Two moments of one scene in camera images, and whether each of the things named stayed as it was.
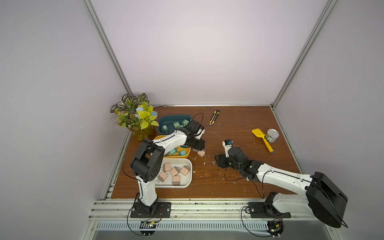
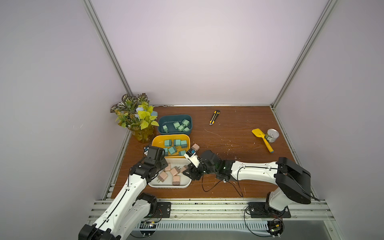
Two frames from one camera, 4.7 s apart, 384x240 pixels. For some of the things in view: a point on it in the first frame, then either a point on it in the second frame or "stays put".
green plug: (176, 124) stays put
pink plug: (176, 180) stays put
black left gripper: (201, 145) to (162, 160)
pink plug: (162, 177) stays put
